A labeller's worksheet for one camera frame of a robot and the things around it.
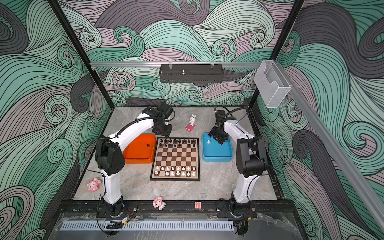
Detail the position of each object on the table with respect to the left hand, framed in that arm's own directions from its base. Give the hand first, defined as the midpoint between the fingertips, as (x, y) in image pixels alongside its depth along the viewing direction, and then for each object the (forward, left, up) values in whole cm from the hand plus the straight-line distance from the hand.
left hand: (167, 132), depth 88 cm
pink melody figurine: (-35, +2, -10) cm, 37 cm away
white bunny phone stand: (+14, -14, -13) cm, 24 cm away
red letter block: (-36, -18, -12) cm, 42 cm away
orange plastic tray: (-7, +16, -10) cm, 20 cm away
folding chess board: (-11, -5, -12) cm, 17 cm away
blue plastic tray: (-7, -29, -10) cm, 31 cm away
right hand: (+2, -29, -7) cm, 30 cm away
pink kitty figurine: (-28, +38, -11) cm, 48 cm away
